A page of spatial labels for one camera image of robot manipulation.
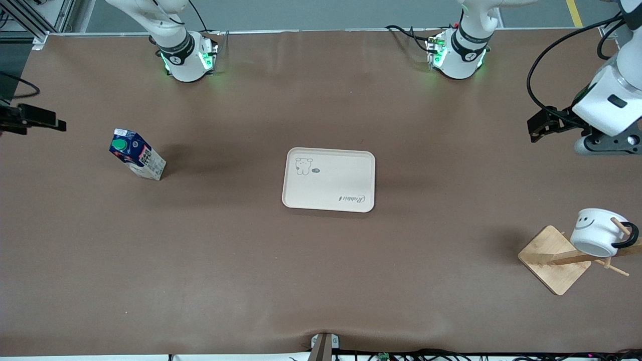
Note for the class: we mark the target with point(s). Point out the wooden cup rack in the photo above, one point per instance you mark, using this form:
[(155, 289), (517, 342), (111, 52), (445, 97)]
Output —
[(551, 271)]

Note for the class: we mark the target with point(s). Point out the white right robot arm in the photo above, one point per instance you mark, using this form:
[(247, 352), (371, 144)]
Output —
[(183, 55)]

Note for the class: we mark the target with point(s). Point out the blue milk carton green cap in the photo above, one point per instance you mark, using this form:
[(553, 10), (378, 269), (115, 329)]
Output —
[(140, 160)]

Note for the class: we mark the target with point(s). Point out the aluminium frame profile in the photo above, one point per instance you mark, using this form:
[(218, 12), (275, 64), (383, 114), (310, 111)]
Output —
[(608, 31), (30, 20)]

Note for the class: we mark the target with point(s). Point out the beige plastic tray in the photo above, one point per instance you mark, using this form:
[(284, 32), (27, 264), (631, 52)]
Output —
[(326, 190)]

